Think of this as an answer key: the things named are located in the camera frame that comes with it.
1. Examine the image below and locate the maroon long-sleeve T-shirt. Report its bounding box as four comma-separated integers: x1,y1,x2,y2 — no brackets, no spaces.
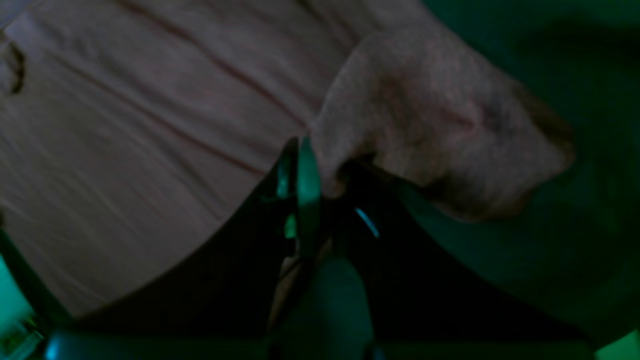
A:
1,0,575,317

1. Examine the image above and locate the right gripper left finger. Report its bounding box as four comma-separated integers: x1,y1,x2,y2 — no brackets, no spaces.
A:
73,137,322,337

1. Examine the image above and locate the black table cloth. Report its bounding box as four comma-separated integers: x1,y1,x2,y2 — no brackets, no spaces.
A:
399,0,640,347

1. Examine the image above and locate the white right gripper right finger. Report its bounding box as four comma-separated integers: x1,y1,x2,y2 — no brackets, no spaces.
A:
331,161,590,346

